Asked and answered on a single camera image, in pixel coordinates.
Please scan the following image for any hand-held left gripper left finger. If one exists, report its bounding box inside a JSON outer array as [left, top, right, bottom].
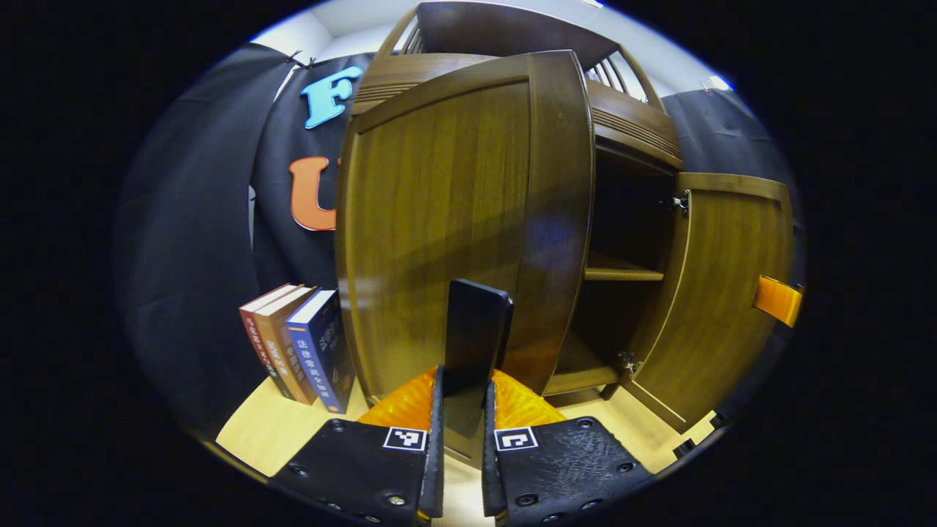
[[267, 365, 446, 527]]

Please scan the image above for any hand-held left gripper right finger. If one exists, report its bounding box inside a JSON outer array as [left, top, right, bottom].
[[482, 370, 656, 527]]

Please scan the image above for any wooden shoe cabinet door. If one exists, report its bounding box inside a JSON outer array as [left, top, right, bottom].
[[622, 172, 795, 433], [335, 50, 595, 469]]

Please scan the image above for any wooden double-door shoe cabinet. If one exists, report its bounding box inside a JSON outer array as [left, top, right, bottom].
[[350, 0, 685, 403]]

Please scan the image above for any blue book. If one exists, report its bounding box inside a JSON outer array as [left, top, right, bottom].
[[285, 290, 357, 415]]

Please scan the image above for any orange-brown book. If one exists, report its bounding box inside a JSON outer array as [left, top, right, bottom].
[[253, 286, 320, 405]]

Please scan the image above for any red-brown book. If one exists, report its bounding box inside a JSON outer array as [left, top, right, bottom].
[[239, 283, 302, 400]]

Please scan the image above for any black backdrop cloth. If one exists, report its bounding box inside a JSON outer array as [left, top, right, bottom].
[[117, 42, 806, 433]]

